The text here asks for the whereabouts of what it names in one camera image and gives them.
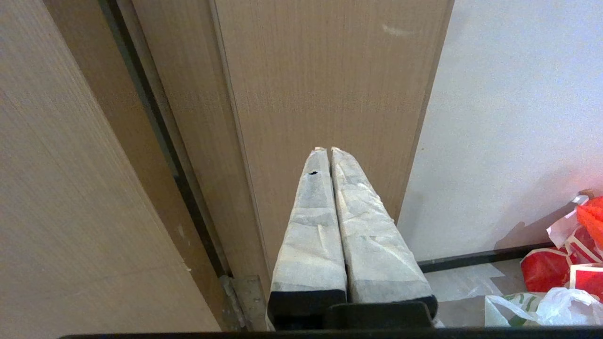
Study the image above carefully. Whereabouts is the black baseboard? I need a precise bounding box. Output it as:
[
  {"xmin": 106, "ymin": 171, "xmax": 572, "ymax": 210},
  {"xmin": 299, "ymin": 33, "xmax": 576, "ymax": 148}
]
[{"xmin": 417, "ymin": 242, "xmax": 556, "ymax": 274}]

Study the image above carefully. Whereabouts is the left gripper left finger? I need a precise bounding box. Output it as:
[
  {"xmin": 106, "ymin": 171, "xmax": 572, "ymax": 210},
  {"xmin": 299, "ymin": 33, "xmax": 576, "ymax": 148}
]
[{"xmin": 267, "ymin": 147, "xmax": 348, "ymax": 330}]

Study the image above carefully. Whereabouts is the white and green plastic bag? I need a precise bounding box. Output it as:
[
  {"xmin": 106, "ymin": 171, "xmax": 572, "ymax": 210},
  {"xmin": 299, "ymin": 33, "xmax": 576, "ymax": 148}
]
[{"xmin": 484, "ymin": 287, "xmax": 603, "ymax": 328}]

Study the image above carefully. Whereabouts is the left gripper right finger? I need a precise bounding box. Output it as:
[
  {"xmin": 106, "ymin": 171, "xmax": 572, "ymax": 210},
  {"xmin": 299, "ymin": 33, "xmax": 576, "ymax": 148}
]
[{"xmin": 330, "ymin": 147, "xmax": 438, "ymax": 319}]

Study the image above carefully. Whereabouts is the red and white plastic bag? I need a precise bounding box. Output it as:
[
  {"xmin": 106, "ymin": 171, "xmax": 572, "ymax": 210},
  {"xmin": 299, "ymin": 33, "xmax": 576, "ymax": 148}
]
[{"xmin": 521, "ymin": 194, "xmax": 603, "ymax": 303}]

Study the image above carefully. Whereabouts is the metal door hinge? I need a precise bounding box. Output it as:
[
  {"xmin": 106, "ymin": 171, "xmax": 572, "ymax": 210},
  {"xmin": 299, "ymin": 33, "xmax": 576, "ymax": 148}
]
[{"xmin": 220, "ymin": 275, "xmax": 269, "ymax": 332}]

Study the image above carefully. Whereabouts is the wooden cabinet door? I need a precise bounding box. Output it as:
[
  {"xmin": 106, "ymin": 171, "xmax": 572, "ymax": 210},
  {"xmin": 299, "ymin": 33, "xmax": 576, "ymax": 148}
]
[{"xmin": 115, "ymin": 0, "xmax": 455, "ymax": 302}]

